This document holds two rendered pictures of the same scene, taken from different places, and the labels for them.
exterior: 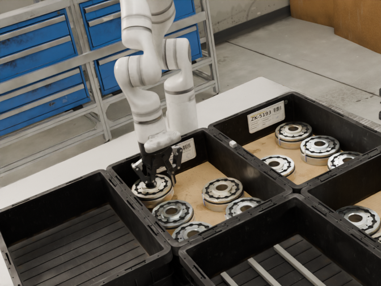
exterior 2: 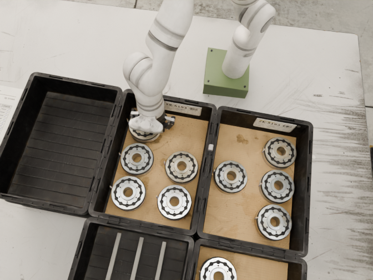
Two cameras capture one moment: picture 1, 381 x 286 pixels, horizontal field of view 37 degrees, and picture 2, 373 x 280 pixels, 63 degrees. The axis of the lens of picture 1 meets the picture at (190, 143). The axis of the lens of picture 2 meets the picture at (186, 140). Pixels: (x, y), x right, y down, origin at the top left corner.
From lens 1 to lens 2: 95 cm
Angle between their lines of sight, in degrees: 43
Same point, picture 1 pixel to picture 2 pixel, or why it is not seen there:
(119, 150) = (198, 31)
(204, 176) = (192, 135)
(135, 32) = (154, 45)
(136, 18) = (162, 32)
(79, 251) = (75, 133)
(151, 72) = (145, 91)
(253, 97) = (326, 54)
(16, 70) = not seen: outside the picture
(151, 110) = (145, 105)
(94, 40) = not seen: outside the picture
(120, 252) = (92, 156)
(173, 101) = (232, 48)
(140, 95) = not seen: hidden behind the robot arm
